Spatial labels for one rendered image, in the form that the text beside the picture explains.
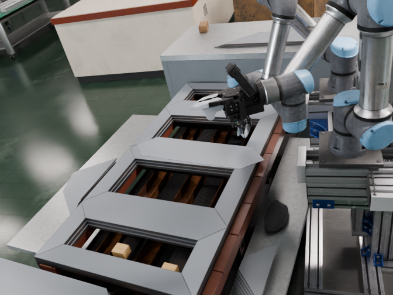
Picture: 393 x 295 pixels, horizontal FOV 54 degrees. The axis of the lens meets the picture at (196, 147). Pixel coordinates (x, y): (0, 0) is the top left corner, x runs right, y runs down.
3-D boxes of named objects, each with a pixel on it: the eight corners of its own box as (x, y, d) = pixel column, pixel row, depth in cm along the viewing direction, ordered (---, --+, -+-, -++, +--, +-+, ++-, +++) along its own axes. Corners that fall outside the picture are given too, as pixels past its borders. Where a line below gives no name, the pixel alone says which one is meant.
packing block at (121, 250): (113, 257, 162) (110, 251, 160) (120, 248, 165) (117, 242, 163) (125, 260, 159) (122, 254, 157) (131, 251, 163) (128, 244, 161)
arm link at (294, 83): (316, 99, 115) (315, 72, 110) (281, 108, 114) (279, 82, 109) (304, 88, 121) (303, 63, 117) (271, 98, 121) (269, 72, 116)
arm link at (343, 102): (356, 113, 149) (357, 81, 142) (376, 130, 138) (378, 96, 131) (327, 121, 149) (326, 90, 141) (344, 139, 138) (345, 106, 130)
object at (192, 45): (161, 61, 273) (159, 55, 271) (194, 30, 316) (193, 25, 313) (359, 57, 217) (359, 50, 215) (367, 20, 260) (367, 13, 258)
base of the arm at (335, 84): (358, 78, 191) (359, 59, 186) (361, 93, 180) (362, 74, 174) (326, 81, 196) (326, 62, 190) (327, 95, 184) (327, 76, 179)
